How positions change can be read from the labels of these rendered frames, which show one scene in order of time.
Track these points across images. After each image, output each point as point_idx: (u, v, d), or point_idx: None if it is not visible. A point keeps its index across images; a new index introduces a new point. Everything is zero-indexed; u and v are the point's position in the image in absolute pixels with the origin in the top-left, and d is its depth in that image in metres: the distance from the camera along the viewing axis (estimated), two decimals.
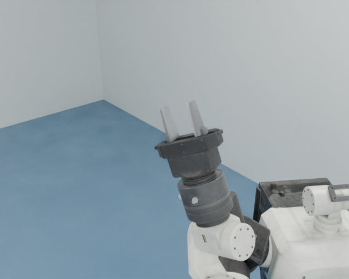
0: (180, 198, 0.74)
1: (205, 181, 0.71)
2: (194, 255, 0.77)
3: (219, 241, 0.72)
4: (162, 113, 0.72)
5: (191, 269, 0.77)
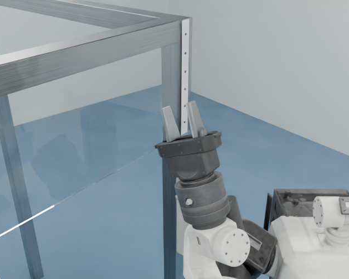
0: (177, 199, 0.74)
1: (201, 183, 0.71)
2: (189, 257, 0.77)
3: (212, 244, 0.71)
4: (163, 112, 0.72)
5: (186, 270, 0.77)
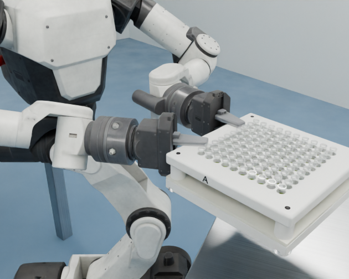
0: (113, 127, 0.73)
1: (129, 158, 0.75)
2: (58, 114, 0.75)
3: (71, 154, 0.75)
4: (202, 144, 0.72)
5: (44, 109, 0.74)
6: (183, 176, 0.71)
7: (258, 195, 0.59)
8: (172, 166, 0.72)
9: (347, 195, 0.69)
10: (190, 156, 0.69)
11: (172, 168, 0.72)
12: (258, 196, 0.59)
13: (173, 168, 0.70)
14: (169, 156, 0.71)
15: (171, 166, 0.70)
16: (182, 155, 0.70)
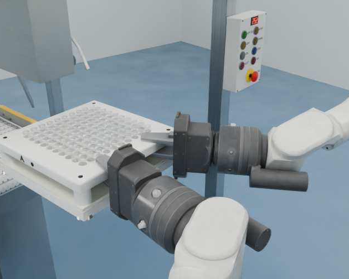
0: (234, 125, 0.74)
1: None
2: None
3: None
4: (146, 134, 0.75)
5: (307, 113, 0.72)
6: None
7: (109, 107, 0.88)
8: None
9: None
10: (157, 128, 0.79)
11: None
12: (109, 107, 0.88)
13: None
14: None
15: None
16: (164, 128, 0.79)
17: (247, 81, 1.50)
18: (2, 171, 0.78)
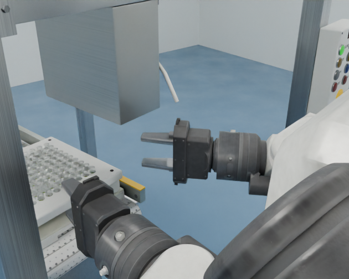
0: (233, 131, 0.74)
1: None
2: None
3: None
4: (146, 134, 0.76)
5: (304, 118, 0.72)
6: None
7: (62, 145, 0.94)
8: (118, 184, 0.85)
9: None
10: (102, 168, 0.85)
11: (118, 186, 0.85)
12: (62, 144, 0.94)
13: None
14: (119, 176, 0.84)
15: None
16: (108, 169, 0.85)
17: None
18: None
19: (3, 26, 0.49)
